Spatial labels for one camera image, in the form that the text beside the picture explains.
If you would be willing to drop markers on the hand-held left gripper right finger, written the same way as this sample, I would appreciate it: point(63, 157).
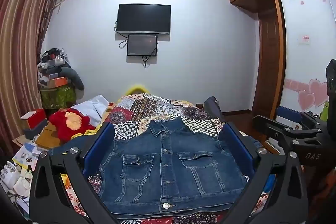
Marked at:
point(237, 146)

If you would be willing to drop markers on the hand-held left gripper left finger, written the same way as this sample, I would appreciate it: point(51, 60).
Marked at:
point(101, 146)

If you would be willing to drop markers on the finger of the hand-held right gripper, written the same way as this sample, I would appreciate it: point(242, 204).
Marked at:
point(288, 113)
point(278, 132)

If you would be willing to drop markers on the blue denim jacket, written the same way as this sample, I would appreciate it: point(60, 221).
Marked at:
point(162, 161)

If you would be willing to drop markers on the green object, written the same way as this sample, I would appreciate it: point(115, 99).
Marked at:
point(325, 111)

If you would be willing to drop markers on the white folded cloth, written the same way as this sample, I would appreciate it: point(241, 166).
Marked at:
point(92, 106)

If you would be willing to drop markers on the red plush toy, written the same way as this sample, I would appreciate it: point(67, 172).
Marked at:
point(65, 121)

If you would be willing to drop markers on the dark grey bag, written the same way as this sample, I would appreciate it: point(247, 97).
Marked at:
point(212, 108)

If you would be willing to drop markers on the wooden bedpost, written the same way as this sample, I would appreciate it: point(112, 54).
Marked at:
point(200, 105)

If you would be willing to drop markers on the brown wooden wardrobe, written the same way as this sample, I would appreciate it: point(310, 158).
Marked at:
point(267, 56)

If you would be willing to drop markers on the green patterned cloth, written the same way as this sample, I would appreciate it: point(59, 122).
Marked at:
point(57, 98)

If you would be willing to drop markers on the patchwork printed blanket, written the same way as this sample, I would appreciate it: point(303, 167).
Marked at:
point(157, 108)

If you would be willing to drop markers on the grey box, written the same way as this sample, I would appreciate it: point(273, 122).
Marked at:
point(34, 132)

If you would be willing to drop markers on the red box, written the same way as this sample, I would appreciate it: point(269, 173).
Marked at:
point(34, 117)

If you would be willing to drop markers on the grey cloth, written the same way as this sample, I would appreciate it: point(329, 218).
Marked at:
point(74, 78)

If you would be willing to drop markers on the paper notice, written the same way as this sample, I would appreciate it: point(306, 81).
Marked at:
point(305, 39)

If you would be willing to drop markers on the orange box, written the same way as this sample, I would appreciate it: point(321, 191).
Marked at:
point(58, 81)

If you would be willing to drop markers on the pile of clutter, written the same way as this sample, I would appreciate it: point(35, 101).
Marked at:
point(52, 61)

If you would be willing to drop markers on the white heart sticker sliding door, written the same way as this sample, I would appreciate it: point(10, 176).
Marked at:
point(304, 16)

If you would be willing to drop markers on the striped brown curtain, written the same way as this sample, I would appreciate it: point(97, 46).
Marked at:
point(21, 43)

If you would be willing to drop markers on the small black wall monitor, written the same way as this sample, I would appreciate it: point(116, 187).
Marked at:
point(142, 45)

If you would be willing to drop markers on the black wall television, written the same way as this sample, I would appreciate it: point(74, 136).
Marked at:
point(143, 18)

